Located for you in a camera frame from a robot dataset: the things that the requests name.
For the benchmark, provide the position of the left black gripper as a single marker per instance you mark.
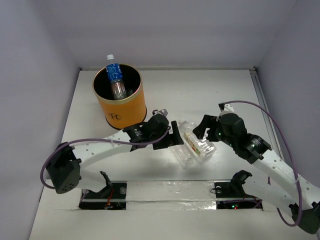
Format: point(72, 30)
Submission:
point(169, 135)

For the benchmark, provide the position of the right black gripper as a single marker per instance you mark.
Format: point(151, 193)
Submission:
point(207, 121)

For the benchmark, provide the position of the clear unlabeled plastic bottle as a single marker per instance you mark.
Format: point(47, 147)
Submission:
point(186, 154)

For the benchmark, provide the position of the blue label water bottle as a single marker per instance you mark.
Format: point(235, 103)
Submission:
point(115, 77)

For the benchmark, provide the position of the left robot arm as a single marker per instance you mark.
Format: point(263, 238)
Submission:
point(64, 169)

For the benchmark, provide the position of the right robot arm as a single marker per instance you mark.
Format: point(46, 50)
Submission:
point(292, 194)

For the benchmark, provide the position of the orange cylindrical bin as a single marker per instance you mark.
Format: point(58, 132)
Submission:
point(126, 112)

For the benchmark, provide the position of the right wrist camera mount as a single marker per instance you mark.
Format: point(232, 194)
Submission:
point(225, 108)

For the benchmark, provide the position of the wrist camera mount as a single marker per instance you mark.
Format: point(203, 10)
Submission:
point(162, 112)
point(225, 108)

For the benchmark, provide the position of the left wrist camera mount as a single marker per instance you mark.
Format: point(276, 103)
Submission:
point(162, 112)

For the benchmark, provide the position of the aluminium rail back edge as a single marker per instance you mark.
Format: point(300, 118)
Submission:
point(178, 68)

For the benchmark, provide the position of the aluminium rail edge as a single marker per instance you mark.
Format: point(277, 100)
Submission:
point(178, 68)
point(268, 121)

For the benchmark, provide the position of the aluminium rail right edge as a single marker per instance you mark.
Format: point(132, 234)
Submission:
point(268, 121)

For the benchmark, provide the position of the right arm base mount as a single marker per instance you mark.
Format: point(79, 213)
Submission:
point(230, 194)

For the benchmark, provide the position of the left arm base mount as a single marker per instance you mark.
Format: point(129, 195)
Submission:
point(111, 197)

